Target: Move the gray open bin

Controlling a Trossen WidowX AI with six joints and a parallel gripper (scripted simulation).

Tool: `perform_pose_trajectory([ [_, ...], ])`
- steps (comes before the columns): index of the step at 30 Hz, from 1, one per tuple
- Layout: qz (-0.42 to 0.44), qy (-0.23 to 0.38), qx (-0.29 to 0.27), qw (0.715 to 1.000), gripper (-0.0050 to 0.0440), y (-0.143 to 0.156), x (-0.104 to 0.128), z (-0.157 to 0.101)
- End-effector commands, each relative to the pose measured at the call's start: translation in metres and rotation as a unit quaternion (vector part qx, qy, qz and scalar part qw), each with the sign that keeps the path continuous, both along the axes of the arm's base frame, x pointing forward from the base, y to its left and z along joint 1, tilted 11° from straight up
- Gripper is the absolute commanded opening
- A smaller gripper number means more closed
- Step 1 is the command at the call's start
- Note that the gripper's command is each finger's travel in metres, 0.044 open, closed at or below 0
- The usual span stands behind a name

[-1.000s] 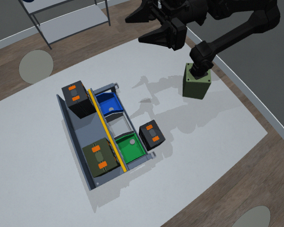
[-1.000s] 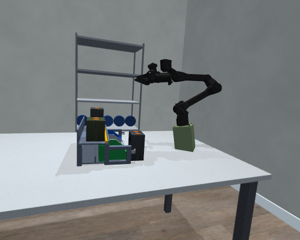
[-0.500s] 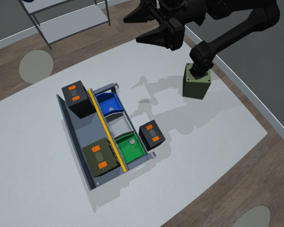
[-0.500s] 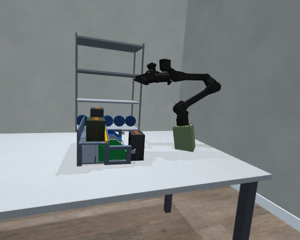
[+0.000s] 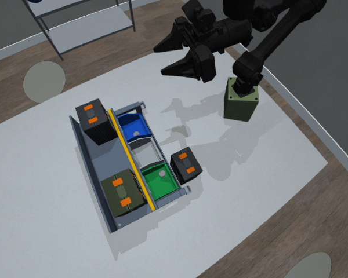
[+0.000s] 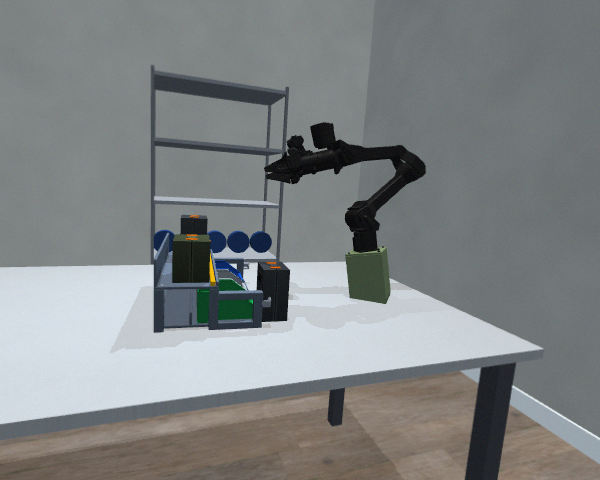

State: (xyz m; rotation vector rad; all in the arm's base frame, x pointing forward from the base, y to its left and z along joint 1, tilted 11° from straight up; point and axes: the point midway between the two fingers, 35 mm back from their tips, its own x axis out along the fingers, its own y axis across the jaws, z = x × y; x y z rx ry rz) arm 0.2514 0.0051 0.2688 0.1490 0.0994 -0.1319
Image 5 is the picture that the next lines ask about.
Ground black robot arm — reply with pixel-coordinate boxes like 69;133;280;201
182;0;327;98

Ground green open bin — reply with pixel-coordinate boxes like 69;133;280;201
142;163;179;201

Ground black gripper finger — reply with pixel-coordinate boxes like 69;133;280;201
153;22;183;53
161;49;200;81

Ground dark green case with orange latches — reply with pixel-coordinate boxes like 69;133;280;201
101;169;148;218

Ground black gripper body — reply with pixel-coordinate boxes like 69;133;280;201
175;16;230;83

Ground grey bin rack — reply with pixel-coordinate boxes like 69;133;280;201
69;101;191;233

